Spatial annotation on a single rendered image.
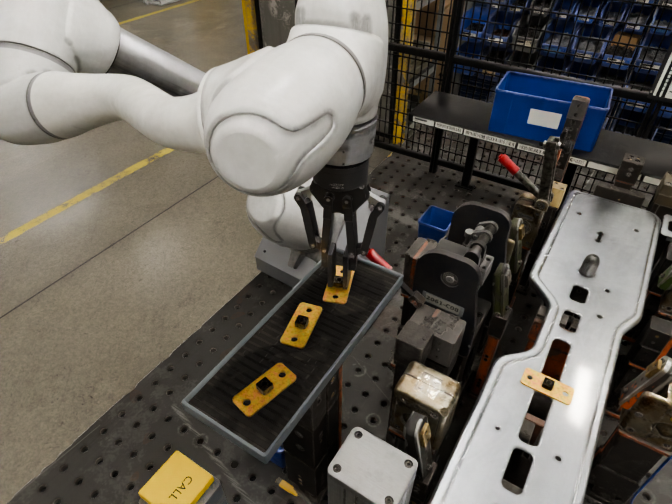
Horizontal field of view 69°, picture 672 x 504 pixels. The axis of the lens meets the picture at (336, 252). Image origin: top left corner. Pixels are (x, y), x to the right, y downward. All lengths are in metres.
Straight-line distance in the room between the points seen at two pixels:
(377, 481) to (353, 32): 0.52
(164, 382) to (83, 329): 1.27
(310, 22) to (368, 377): 0.90
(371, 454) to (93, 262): 2.36
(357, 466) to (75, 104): 0.63
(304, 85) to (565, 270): 0.86
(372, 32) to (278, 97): 0.18
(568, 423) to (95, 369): 1.90
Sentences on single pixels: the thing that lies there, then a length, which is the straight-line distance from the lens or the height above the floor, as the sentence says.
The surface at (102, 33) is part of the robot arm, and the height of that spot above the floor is 1.46.
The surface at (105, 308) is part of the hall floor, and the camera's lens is 2.58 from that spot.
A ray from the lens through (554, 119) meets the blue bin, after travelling 1.56.
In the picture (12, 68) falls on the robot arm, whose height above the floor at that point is 1.45.
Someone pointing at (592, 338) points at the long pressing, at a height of 1.00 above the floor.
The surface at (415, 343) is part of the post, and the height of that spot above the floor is 1.10.
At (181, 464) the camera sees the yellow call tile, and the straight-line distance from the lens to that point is 0.65.
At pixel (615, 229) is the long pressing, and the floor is 1.00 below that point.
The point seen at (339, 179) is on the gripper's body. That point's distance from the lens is 0.63.
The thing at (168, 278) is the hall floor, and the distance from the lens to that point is 2.62.
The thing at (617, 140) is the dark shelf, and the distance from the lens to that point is 1.70.
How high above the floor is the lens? 1.72
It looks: 41 degrees down
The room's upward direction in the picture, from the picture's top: straight up
